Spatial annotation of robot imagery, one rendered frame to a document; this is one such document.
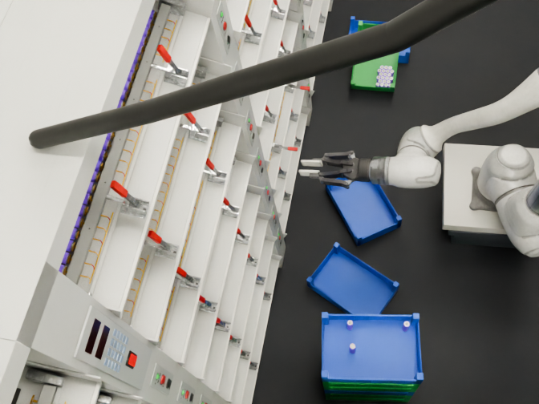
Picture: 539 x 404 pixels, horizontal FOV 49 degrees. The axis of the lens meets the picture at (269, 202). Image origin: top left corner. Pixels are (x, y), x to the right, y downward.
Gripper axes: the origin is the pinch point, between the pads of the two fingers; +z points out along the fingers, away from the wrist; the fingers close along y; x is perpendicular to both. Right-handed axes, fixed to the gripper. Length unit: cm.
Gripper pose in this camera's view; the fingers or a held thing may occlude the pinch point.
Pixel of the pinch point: (310, 167)
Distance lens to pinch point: 197.5
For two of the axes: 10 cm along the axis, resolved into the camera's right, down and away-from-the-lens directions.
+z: -9.4, -0.5, 3.4
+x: 2.8, 4.5, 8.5
